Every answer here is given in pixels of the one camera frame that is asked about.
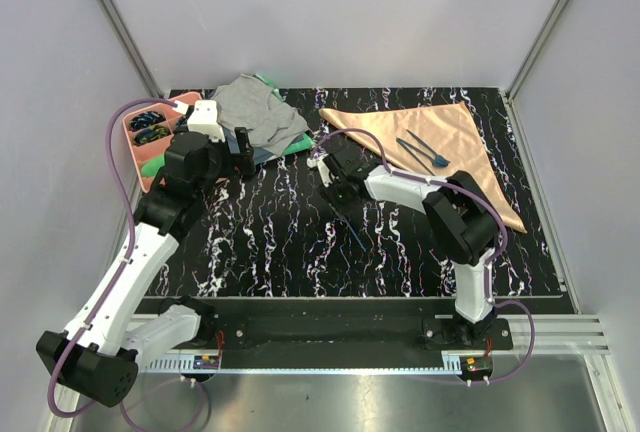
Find peach satin napkin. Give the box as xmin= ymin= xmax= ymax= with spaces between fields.
xmin=319 ymin=102 xmax=526 ymax=233

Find blue plastic spoon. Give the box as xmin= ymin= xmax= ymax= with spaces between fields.
xmin=408 ymin=130 xmax=450 ymax=168

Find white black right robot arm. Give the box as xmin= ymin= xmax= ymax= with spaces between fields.
xmin=307 ymin=154 xmax=504 ymax=349

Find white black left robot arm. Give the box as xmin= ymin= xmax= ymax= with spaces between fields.
xmin=36 ymin=127 xmax=255 ymax=409

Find blue grey folded cloth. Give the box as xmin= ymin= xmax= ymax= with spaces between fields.
xmin=223 ymin=129 xmax=313 ymax=165

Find black marbled table mat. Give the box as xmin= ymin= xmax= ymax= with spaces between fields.
xmin=149 ymin=87 xmax=565 ymax=297

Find green item in tray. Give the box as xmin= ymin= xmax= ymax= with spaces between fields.
xmin=138 ymin=154 xmax=165 ymax=179

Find pink compartment tray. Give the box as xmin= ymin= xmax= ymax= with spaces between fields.
xmin=123 ymin=92 xmax=235 ymax=194

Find dark patterned socks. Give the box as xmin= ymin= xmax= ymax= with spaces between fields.
xmin=129 ymin=111 xmax=170 ymax=146

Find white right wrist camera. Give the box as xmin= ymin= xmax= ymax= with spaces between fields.
xmin=306 ymin=153 xmax=332 ymax=188

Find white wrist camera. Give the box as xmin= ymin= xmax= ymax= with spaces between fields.
xmin=306 ymin=153 xmax=332 ymax=188
xmin=187 ymin=100 xmax=226 ymax=143

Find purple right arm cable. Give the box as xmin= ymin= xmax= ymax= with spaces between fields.
xmin=310 ymin=128 xmax=537 ymax=387

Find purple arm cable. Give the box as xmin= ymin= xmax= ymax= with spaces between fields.
xmin=310 ymin=128 xmax=537 ymax=387
xmin=45 ymin=97 xmax=188 ymax=419

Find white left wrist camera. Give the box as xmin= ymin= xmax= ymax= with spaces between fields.
xmin=187 ymin=100 xmax=226 ymax=143

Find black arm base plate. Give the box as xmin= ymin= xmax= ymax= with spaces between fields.
xmin=130 ymin=294 xmax=514 ymax=371

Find left aluminium frame post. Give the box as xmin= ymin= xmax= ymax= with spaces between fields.
xmin=97 ymin=0 xmax=164 ymax=97

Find aluminium frame post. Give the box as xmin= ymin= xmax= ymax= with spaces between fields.
xmin=97 ymin=0 xmax=164 ymax=97
xmin=504 ymin=0 xmax=573 ymax=100

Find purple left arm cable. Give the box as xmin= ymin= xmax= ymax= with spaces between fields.
xmin=45 ymin=97 xmax=188 ymax=419

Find white slotted cable duct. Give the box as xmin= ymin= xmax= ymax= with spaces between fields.
xmin=143 ymin=352 xmax=484 ymax=376

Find aluminium frame rail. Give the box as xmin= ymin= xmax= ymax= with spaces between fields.
xmin=125 ymin=314 xmax=610 ymax=355

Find right aluminium frame post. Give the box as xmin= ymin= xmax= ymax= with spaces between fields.
xmin=504 ymin=0 xmax=573 ymax=100

